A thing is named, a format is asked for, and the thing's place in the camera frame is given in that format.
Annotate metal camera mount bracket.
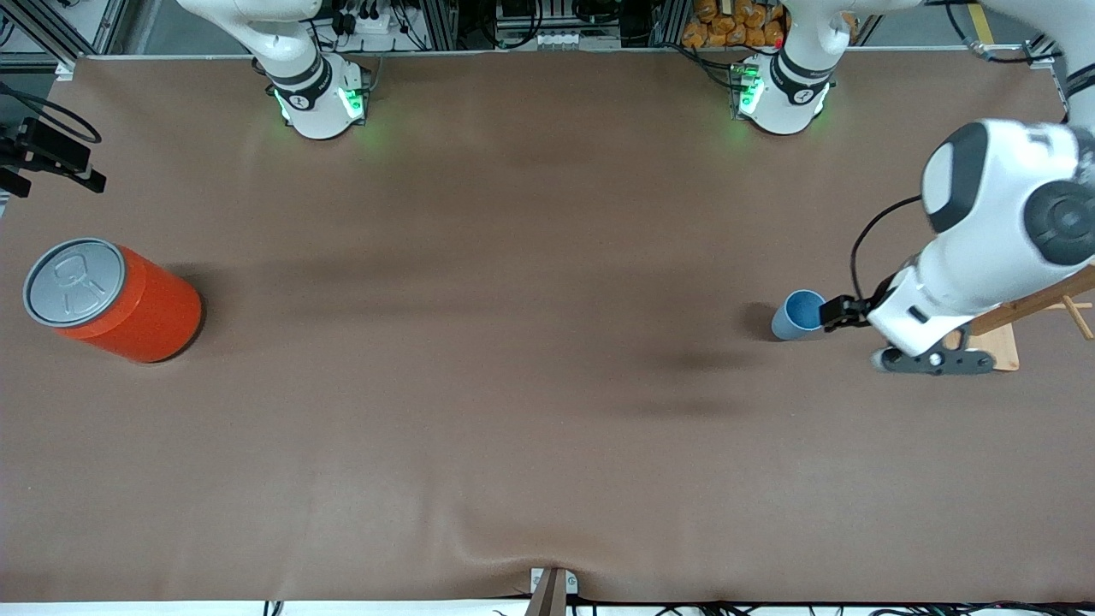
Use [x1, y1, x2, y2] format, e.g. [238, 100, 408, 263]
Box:
[529, 566, 578, 616]

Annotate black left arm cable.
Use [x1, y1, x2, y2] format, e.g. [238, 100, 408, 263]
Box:
[945, 0, 1051, 66]

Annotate bag of orange snacks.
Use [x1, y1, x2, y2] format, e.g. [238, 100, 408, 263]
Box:
[682, 0, 788, 50]

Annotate aluminium frame structure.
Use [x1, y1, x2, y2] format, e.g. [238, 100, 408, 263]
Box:
[0, 0, 129, 71]
[1027, 34, 1070, 71]

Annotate white power strip black plugs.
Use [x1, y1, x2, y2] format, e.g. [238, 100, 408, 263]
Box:
[329, 0, 411, 35]

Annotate large orange can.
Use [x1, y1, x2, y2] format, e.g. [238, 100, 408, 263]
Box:
[23, 237, 204, 364]

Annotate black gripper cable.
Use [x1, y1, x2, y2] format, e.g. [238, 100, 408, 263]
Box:
[849, 195, 925, 300]
[0, 81, 102, 145]

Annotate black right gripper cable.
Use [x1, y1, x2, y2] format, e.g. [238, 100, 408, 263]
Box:
[0, 81, 102, 145]

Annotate wooden mug rack stand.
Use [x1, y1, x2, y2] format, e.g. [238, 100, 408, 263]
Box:
[945, 265, 1095, 373]

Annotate brown table mat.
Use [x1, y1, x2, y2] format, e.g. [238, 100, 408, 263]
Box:
[0, 50, 1095, 604]

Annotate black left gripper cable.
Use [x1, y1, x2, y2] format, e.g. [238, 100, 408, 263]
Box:
[849, 195, 925, 300]

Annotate light blue plastic cup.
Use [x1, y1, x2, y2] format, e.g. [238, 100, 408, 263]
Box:
[771, 290, 829, 342]

